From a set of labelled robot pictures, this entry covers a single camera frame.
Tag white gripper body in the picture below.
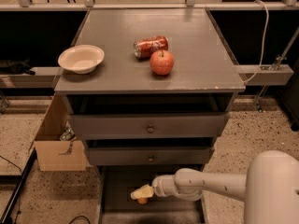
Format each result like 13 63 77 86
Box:
151 175 177 197

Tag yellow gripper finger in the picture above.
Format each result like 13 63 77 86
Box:
131 190 153 200
135 185 153 194

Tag small orange fruit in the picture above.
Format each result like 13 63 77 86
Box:
137 198 149 205

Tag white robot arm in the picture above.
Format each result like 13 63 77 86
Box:
131 150 299 224

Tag grey open bottom drawer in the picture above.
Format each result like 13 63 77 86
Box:
96 165 207 224

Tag grey middle drawer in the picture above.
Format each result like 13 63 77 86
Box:
86 147 213 166

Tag grey wooden drawer cabinet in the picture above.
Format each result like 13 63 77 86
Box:
53 8 247 224

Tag grey top drawer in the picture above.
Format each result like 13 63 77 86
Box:
68 113 229 140

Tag brown cardboard box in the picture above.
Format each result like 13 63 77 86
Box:
33 95 89 171

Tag red apple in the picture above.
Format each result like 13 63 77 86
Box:
149 49 174 76

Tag red soda can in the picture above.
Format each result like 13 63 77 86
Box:
134 35 168 59

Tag white paper bowl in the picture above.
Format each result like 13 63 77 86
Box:
58 45 105 74

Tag black object on ledge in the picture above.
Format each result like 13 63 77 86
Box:
0 60 36 76

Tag black floor cable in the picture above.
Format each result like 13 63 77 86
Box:
0 154 23 224

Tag white cable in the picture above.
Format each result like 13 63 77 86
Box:
243 0 270 86

